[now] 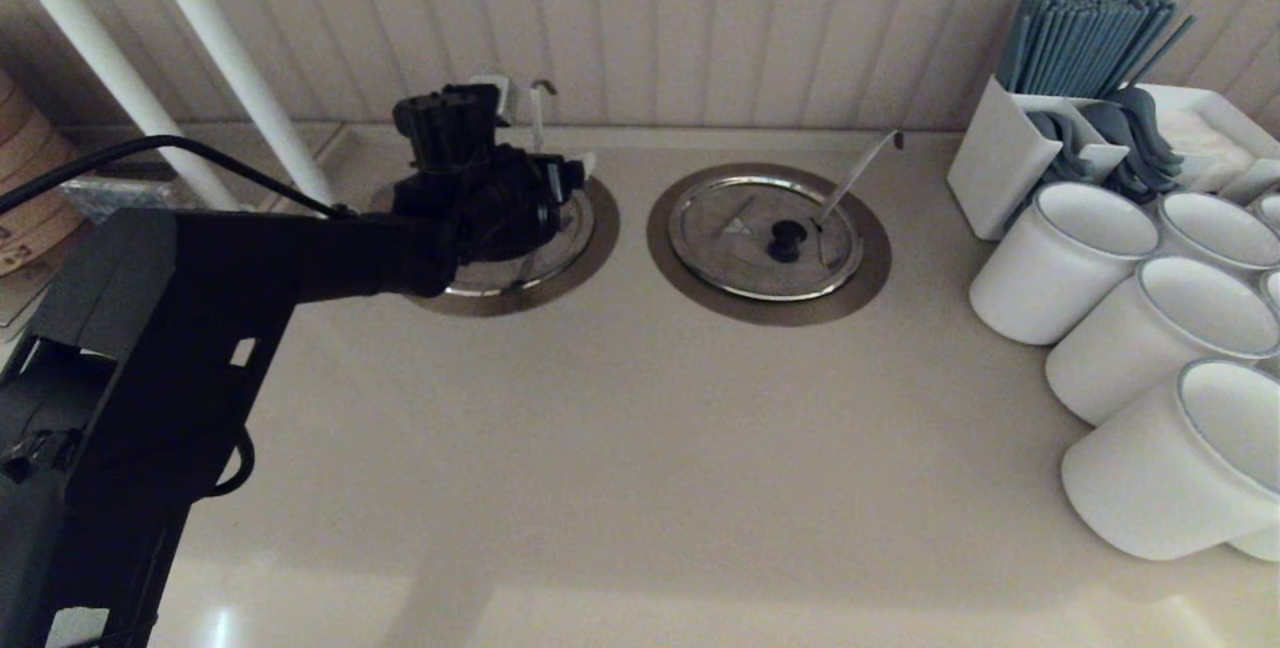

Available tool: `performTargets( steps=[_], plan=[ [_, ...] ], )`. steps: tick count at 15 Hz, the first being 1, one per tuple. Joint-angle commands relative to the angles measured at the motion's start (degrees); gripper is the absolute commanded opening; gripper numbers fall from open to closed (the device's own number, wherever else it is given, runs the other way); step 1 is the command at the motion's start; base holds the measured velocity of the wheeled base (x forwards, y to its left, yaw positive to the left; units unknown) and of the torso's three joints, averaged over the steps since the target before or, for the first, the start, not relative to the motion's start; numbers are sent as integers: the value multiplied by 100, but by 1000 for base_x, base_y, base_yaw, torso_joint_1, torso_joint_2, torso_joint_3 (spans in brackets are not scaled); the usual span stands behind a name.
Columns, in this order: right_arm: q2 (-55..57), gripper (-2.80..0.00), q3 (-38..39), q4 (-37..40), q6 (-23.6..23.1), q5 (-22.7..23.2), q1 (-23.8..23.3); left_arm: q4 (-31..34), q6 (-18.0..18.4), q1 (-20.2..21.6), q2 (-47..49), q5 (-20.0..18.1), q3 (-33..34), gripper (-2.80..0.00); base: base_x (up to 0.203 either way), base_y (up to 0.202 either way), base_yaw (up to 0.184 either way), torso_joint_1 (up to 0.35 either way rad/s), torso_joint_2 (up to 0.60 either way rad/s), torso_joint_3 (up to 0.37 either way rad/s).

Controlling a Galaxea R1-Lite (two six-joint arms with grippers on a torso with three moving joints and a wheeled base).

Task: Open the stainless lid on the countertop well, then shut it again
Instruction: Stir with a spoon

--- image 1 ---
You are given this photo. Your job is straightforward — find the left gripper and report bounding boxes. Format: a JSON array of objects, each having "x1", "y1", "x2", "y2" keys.
[{"x1": 392, "y1": 83, "x2": 503, "y2": 172}]

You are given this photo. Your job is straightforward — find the stainless well lid black knob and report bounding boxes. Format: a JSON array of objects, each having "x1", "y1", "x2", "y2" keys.
[{"x1": 667, "y1": 175, "x2": 865, "y2": 303}]

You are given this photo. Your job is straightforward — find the white round pole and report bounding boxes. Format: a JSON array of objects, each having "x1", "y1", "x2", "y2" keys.
[
  {"x1": 132, "y1": 0, "x2": 337, "y2": 211},
  {"x1": 0, "y1": 0, "x2": 242, "y2": 213}
]

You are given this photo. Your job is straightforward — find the grey plastic-wrapped pack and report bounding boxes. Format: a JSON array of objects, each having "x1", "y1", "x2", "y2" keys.
[{"x1": 58, "y1": 172, "x2": 203, "y2": 221}]

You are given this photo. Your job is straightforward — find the stacked bamboo steamers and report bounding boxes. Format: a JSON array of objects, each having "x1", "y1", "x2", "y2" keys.
[{"x1": 0, "y1": 68, "x2": 87, "y2": 279}]

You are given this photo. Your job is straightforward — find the white compartment caddy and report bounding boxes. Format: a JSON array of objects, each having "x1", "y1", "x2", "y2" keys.
[{"x1": 946, "y1": 75, "x2": 1280, "y2": 242}]

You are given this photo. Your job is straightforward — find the grey-blue plastic spoon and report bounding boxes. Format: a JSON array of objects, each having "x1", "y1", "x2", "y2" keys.
[
  {"x1": 1028, "y1": 110, "x2": 1093, "y2": 185},
  {"x1": 1084, "y1": 86, "x2": 1187, "y2": 205}
]

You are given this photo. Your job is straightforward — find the blue straw bundle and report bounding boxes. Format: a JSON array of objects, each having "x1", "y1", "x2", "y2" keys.
[{"x1": 996, "y1": 0, "x2": 1179, "y2": 100}]

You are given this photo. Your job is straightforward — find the single blue straw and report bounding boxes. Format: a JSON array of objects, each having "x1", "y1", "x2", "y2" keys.
[{"x1": 1132, "y1": 15, "x2": 1197, "y2": 91}]

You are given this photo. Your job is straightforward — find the white napkin stack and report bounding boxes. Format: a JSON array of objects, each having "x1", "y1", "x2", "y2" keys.
[{"x1": 1164, "y1": 108, "x2": 1253, "y2": 195}]

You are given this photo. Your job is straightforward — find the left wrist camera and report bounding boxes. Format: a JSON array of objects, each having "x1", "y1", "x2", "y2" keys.
[{"x1": 468, "y1": 75, "x2": 517, "y2": 126}]

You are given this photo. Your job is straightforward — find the white ladle handle left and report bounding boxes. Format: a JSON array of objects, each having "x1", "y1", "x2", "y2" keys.
[{"x1": 527, "y1": 78, "x2": 559, "y2": 155}]

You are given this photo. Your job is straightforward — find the white ladle handle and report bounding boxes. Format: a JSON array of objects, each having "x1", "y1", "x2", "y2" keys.
[
  {"x1": 527, "y1": 78, "x2": 559, "y2": 155},
  {"x1": 814, "y1": 130, "x2": 905, "y2": 227}
]

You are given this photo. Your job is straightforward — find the black cable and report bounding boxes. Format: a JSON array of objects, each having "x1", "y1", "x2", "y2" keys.
[
  {"x1": 0, "y1": 134, "x2": 357, "y2": 222},
  {"x1": 203, "y1": 425, "x2": 257, "y2": 500}
]

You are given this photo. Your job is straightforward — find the white ladle handle right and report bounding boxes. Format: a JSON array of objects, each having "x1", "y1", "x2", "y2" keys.
[{"x1": 814, "y1": 130, "x2": 905, "y2": 227}]

